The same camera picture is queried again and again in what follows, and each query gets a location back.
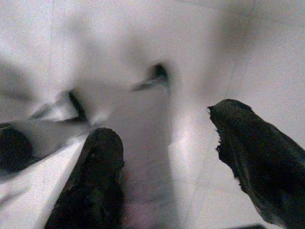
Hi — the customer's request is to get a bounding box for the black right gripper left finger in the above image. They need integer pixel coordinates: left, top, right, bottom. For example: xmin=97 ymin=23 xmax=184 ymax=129
xmin=45 ymin=127 xmax=125 ymax=229

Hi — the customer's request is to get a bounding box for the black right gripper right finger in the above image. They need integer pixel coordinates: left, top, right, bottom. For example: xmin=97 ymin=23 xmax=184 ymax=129
xmin=208 ymin=98 xmax=305 ymax=229

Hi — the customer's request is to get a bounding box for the white cloth garment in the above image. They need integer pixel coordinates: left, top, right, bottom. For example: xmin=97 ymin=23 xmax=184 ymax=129
xmin=0 ymin=0 xmax=305 ymax=229

